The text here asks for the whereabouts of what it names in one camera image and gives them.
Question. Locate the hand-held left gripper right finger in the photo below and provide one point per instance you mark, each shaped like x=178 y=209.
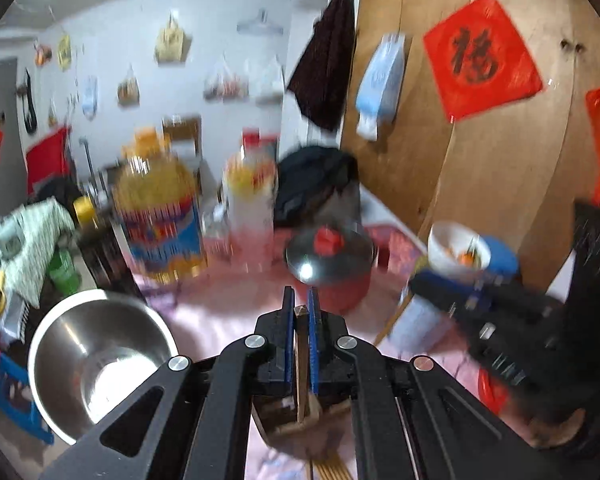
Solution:
x=314 y=340

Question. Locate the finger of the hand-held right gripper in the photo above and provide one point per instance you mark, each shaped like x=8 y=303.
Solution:
x=442 y=292

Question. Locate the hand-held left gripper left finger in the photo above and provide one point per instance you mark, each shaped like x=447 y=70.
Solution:
x=286 y=340

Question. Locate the wooden chopstick holder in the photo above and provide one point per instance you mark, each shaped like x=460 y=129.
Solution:
x=285 y=432

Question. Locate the white jar with lid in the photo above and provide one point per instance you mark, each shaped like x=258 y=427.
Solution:
x=455 y=247

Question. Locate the blue container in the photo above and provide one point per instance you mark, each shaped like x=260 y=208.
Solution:
x=502 y=260

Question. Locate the red pot with steel lid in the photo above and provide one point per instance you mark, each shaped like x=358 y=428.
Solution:
x=330 y=265

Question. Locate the red plastic basket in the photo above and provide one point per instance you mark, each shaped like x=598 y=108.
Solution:
x=491 y=391

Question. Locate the white bottle with red cap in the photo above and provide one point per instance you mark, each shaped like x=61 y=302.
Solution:
x=250 y=195

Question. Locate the black bag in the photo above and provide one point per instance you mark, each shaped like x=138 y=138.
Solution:
x=314 y=182

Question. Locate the large cooking oil bottle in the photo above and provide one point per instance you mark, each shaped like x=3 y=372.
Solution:
x=157 y=220

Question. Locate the stainless steel bowl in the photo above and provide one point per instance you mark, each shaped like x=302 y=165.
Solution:
x=100 y=360

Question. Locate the dark sauce bottle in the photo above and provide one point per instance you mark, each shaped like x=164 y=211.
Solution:
x=92 y=245

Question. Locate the blue and white hanging bag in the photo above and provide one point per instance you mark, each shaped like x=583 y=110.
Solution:
x=381 y=85

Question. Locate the green bottle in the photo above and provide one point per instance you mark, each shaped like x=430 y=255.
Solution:
x=62 y=270

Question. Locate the large red paper poster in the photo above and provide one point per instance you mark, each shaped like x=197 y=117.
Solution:
x=482 y=55

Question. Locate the white hanging plastic bag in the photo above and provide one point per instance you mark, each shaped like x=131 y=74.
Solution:
x=270 y=82

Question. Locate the dark hanging garment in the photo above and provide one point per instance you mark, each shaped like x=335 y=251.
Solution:
x=326 y=60

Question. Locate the clear hanging plastic bag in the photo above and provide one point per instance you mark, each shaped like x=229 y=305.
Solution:
x=224 y=82

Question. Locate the green patterned cloth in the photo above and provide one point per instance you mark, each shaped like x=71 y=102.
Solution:
x=27 y=245

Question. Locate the blue plastic stool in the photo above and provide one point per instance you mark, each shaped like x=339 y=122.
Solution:
x=15 y=402

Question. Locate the pale blue hanging bag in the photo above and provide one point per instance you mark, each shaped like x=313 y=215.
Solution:
x=89 y=97

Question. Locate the large yellow hanging bag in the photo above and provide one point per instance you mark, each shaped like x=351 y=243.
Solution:
x=171 y=40

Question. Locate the black hanging object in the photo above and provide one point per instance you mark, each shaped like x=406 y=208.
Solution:
x=28 y=105

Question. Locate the small yellow hanging bag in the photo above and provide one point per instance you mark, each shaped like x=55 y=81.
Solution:
x=64 y=52

